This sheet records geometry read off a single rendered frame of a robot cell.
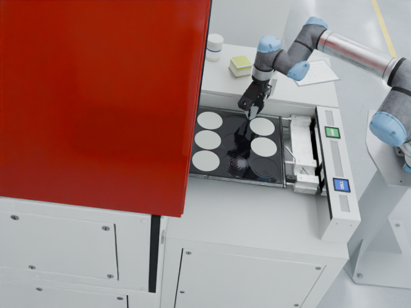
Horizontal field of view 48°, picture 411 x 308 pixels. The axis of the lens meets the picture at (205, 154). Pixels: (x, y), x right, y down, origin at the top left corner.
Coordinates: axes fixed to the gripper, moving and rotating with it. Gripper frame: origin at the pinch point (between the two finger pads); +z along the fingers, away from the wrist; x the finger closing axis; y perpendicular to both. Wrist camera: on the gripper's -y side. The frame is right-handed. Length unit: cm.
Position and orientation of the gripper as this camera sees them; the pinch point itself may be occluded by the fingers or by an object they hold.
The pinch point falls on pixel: (249, 117)
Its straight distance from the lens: 183.9
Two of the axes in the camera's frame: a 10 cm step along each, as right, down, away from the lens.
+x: -8.2, -4.7, 3.1
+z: -1.1, 6.7, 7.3
